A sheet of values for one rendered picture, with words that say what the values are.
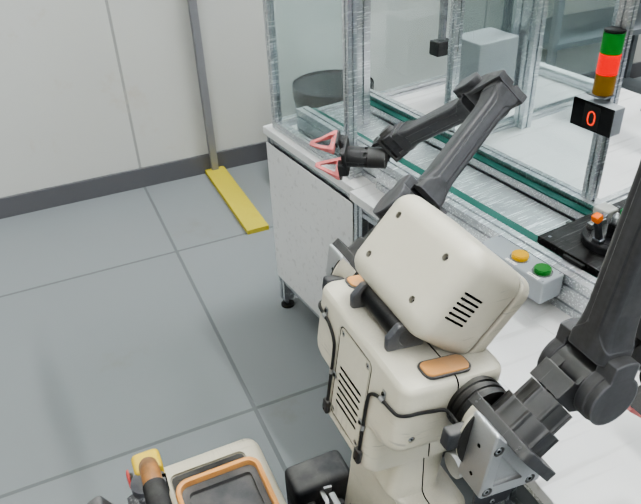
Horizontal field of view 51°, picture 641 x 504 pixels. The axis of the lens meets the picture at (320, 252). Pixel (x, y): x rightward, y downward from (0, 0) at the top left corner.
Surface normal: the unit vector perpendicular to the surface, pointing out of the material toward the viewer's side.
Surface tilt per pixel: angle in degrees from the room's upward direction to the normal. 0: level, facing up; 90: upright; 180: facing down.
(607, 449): 0
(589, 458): 0
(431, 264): 48
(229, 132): 90
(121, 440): 0
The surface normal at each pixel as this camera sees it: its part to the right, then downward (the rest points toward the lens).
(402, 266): -0.70, -0.37
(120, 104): 0.41, 0.49
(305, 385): -0.04, -0.83
